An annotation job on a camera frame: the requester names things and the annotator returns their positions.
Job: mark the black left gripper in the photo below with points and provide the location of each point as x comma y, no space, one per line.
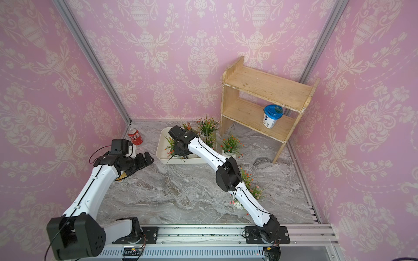
142,161

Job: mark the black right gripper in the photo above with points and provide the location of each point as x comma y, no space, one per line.
177,150

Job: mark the red flower pot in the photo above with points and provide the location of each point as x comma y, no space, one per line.
187,126

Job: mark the pink flower pot mid-right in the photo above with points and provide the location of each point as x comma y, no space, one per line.
170,150

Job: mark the orange flower pot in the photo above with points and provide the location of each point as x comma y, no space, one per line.
231,146

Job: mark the large pink flower pot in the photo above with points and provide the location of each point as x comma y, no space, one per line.
251,185

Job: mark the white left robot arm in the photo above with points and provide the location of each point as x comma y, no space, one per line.
77,234

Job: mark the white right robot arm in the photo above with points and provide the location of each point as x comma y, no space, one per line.
228,178

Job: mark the white plastic storage box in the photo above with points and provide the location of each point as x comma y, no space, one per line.
163,155

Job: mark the white yellow can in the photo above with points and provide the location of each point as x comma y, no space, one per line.
121,177

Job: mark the red cola can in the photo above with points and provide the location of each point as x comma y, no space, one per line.
135,136

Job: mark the blue lidded white cup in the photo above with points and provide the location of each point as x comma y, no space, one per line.
272,113

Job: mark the wooden two-tier shelf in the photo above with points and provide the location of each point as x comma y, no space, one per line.
290,95

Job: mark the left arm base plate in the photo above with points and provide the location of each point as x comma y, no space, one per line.
148,235

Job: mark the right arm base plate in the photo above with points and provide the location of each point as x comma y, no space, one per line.
252,235

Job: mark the aluminium mounting rail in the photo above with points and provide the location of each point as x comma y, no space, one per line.
223,242

